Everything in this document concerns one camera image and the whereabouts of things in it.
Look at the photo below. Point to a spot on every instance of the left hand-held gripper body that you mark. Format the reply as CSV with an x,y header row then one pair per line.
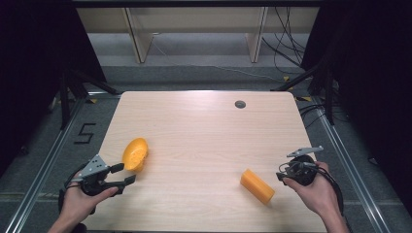
x,y
92,170

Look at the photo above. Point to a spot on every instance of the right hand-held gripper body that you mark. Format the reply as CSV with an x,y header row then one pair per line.
x,y
301,170

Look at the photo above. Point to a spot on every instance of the orange plastic bowl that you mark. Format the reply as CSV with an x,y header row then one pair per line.
x,y
135,155

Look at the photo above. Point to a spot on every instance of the orange cylinder block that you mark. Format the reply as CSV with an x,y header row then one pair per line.
x,y
257,187

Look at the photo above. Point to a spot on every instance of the person's right hand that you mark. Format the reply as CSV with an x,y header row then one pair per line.
x,y
320,194

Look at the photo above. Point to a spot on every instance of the person's left hand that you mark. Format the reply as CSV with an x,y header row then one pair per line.
x,y
76,204

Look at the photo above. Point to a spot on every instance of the black tape floor numeral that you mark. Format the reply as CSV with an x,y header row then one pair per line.
x,y
85,133

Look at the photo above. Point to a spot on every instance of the yellow floor tape mark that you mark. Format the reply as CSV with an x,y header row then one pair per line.
x,y
93,101

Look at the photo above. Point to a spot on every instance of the black metal stand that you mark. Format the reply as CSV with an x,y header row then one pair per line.
x,y
328,93
66,97

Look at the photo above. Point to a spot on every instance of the grey round table grommet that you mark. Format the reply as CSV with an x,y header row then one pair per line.
x,y
240,104

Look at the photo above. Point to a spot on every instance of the black curtain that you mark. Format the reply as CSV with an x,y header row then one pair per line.
x,y
372,81
32,81

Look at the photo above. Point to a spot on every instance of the beige furniture leg panel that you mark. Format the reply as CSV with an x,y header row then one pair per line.
x,y
257,35
139,35

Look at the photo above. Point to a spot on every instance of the aluminium floor rail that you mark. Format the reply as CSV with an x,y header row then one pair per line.
x,y
48,161
350,168

